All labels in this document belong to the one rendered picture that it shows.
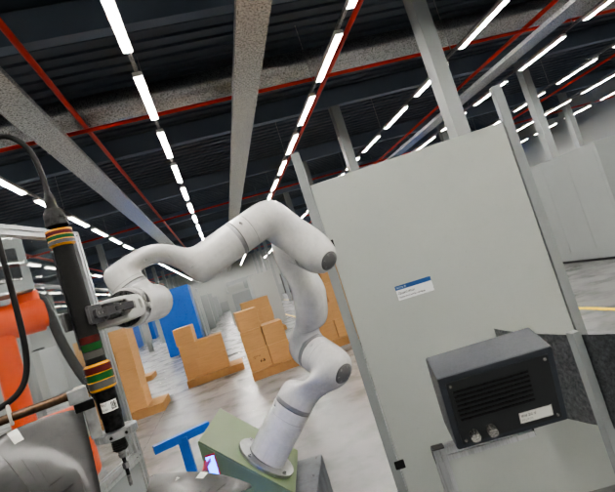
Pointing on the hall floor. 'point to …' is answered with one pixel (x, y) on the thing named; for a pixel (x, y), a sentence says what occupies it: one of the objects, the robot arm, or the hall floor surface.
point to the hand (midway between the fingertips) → (82, 317)
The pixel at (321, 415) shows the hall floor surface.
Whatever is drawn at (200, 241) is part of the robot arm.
